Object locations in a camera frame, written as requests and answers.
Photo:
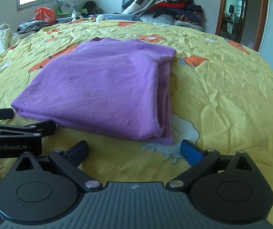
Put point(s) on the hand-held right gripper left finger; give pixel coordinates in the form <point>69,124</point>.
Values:
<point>79,151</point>

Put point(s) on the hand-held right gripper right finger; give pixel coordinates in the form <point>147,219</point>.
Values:
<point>191,152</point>

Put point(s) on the purple knit sweater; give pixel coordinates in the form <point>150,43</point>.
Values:
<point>98,85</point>

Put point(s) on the dark patterned clothes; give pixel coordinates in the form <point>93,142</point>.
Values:
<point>30,27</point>

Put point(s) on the pile of folded clothes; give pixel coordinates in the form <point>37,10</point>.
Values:
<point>169,2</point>

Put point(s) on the yellow printed bedsheet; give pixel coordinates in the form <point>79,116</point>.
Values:
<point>222,88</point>

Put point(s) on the white padded jacket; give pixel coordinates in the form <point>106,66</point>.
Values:
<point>3,37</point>

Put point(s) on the orange plastic bag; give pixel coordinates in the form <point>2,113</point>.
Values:
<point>44,15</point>

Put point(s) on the green plastic chair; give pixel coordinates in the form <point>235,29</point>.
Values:
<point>61,13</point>

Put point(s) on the white and black cloth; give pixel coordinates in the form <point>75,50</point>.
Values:
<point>79,15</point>

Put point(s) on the white plush ball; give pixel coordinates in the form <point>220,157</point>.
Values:
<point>100,18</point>

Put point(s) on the checkered bag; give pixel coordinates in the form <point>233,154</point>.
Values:
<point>251,44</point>

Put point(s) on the floral pillow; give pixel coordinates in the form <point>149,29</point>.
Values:
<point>67,4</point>

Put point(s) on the black backpack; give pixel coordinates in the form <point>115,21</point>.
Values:
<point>89,6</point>

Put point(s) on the blue quilt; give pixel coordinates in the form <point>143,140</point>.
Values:
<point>117,17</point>

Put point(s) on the white bedding bundle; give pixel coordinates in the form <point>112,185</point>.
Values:
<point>158,19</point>

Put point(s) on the wooden door frame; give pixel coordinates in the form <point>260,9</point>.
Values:
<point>263,16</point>

